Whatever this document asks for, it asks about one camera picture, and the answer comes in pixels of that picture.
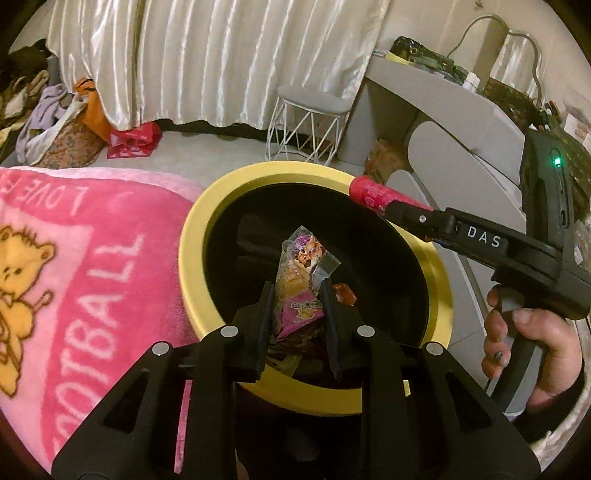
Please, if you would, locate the person's right hand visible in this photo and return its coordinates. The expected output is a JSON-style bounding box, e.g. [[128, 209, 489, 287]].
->
[[482, 285, 583, 411]]

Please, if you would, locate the orange bag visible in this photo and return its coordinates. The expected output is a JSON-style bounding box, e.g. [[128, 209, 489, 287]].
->
[[73, 78, 117, 145]]

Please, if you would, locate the leopard print laundry basket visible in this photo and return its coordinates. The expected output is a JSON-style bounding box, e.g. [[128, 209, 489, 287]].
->
[[34, 104, 105, 169]]

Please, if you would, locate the white vanity desk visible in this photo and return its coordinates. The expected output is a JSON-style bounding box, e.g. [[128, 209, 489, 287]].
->
[[341, 56, 591, 352]]

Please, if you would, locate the red plastic bag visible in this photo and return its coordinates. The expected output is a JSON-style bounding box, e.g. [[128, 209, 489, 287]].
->
[[334, 283, 359, 308]]

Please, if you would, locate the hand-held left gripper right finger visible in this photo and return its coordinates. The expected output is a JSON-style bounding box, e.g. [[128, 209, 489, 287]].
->
[[318, 277, 542, 480]]

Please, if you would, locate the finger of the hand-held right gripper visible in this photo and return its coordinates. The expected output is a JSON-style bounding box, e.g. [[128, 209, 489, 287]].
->
[[382, 200, 509, 267]]

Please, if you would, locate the pile of dark clothes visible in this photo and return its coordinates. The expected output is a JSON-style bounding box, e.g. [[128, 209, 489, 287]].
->
[[0, 39, 59, 149]]

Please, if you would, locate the yellow rimmed trash can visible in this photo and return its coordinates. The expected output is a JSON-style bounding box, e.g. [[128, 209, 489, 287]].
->
[[177, 161, 454, 417]]

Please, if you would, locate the white wire stool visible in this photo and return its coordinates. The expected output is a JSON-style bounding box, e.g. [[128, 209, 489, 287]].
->
[[266, 85, 353, 168]]

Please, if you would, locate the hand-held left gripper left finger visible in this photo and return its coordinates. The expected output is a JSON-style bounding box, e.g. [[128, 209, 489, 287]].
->
[[51, 281, 278, 480]]

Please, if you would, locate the black glossy bag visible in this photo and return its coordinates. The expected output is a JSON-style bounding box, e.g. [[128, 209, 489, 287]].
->
[[390, 36, 468, 85]]

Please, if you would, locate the arched vanity mirror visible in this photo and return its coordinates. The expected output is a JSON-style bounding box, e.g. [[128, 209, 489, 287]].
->
[[454, 14, 546, 103]]

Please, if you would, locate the pink printed blanket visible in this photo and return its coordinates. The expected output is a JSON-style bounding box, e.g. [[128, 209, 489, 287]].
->
[[0, 166, 242, 472]]

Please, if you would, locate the red shopping bag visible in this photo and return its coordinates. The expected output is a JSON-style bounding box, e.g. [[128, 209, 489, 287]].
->
[[107, 122, 164, 160]]

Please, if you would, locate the cream satin curtain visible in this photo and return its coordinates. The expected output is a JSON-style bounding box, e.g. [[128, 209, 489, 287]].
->
[[46, 0, 392, 133]]

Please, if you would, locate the purple orange snack packet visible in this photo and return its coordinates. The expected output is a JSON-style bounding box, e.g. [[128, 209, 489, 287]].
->
[[274, 226, 341, 343]]

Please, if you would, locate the lavender cloth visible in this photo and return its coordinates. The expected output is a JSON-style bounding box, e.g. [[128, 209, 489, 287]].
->
[[16, 84, 89, 163]]

